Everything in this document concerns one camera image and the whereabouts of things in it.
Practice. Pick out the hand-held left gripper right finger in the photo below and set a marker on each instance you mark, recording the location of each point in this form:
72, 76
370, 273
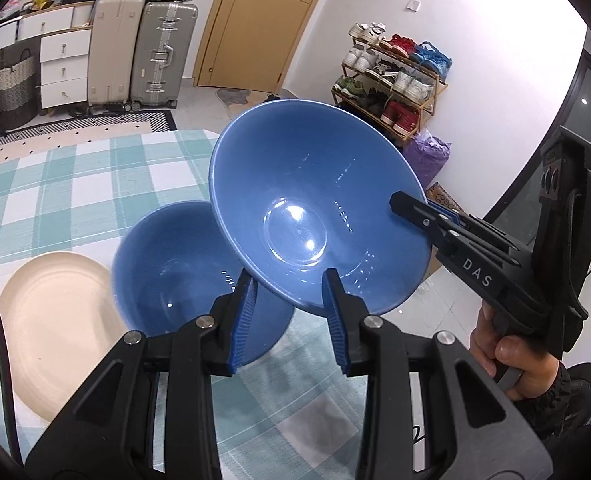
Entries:
336, 325

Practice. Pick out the dark shoes on floor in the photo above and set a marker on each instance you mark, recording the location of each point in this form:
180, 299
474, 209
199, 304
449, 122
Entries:
273, 97

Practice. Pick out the large cream plate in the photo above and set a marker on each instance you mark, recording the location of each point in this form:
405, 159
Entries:
50, 330

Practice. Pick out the white drawer cabinet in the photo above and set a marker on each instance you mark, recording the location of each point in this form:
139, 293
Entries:
65, 67

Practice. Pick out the blue ceramic bowl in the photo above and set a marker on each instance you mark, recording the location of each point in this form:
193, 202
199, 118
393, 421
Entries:
165, 280
295, 185

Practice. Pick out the grey floor mat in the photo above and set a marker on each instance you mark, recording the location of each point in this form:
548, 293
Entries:
233, 96

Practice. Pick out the patterned beige rug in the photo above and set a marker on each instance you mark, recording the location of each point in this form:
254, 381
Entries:
75, 127

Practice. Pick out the white light switch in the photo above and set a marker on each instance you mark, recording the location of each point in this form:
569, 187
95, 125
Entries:
413, 5

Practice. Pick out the person's right hand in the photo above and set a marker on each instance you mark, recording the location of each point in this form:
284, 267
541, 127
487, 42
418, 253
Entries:
510, 355

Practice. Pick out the wooden shoe rack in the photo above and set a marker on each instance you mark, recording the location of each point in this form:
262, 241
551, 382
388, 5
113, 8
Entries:
390, 80

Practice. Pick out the person's right forearm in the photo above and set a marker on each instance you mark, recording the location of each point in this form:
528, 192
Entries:
570, 400

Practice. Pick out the purple plastic bag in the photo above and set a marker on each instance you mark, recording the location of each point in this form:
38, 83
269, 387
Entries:
428, 157

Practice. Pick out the woven laundry basket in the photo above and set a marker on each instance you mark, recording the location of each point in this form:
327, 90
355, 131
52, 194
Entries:
15, 90

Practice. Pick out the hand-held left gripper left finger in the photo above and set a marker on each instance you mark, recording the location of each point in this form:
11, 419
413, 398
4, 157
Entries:
243, 330

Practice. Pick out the brown patterned doormat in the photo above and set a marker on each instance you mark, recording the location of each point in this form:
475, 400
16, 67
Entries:
448, 199

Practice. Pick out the silver suitcase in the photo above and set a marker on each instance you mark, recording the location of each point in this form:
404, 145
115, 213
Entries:
163, 55

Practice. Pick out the white curved desk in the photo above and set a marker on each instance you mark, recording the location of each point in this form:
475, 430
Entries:
35, 22

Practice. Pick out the wooden door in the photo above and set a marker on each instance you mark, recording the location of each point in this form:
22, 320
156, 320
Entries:
265, 35

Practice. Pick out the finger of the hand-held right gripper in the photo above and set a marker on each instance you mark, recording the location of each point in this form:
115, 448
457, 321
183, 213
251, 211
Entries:
420, 212
448, 211

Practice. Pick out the beige suitcase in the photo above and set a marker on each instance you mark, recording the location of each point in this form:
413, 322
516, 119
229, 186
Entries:
115, 52

